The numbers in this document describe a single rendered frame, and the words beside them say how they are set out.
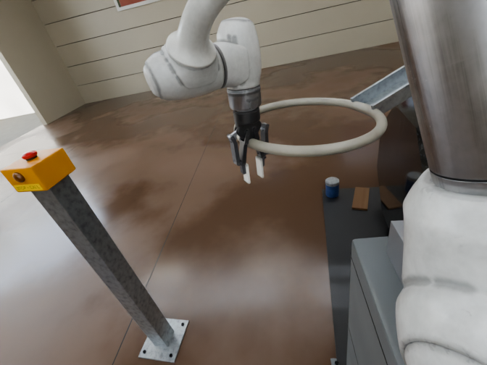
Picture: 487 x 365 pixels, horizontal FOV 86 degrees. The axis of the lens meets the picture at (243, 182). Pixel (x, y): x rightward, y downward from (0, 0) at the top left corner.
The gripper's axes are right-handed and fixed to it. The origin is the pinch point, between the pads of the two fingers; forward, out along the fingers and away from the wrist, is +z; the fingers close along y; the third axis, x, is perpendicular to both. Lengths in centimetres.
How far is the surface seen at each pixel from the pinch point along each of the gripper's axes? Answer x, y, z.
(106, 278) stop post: 26, -56, 37
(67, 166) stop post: 28, -49, -9
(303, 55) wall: 473, 452, 54
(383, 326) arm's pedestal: -51, -6, 8
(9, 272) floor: 155, -138, 103
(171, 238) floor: 97, -22, 93
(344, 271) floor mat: -3, 49, 84
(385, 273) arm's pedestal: -44.5, 3.5, 7.4
